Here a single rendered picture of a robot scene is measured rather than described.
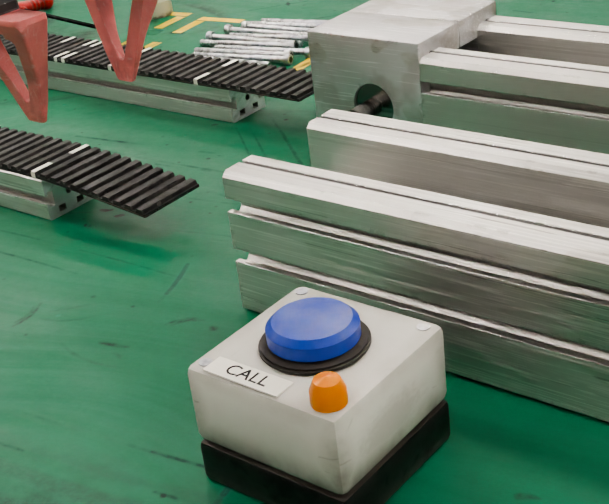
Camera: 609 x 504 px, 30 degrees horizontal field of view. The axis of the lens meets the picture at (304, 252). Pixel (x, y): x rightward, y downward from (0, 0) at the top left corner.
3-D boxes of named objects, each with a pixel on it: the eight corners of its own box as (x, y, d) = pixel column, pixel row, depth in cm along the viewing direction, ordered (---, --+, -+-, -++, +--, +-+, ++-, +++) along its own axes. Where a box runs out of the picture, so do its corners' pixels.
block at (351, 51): (300, 172, 79) (283, 41, 74) (398, 111, 87) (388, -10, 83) (407, 194, 73) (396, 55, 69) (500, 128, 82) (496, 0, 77)
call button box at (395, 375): (204, 478, 50) (180, 360, 47) (333, 370, 56) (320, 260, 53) (349, 543, 45) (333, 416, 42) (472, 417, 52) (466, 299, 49)
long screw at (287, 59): (294, 63, 101) (293, 52, 100) (289, 66, 100) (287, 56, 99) (197, 58, 106) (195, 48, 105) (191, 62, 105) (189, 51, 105)
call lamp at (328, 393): (302, 406, 43) (298, 380, 43) (325, 386, 44) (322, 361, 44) (333, 417, 43) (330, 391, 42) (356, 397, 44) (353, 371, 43)
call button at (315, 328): (250, 367, 47) (244, 327, 46) (308, 323, 50) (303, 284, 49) (325, 393, 45) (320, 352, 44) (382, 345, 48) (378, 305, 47)
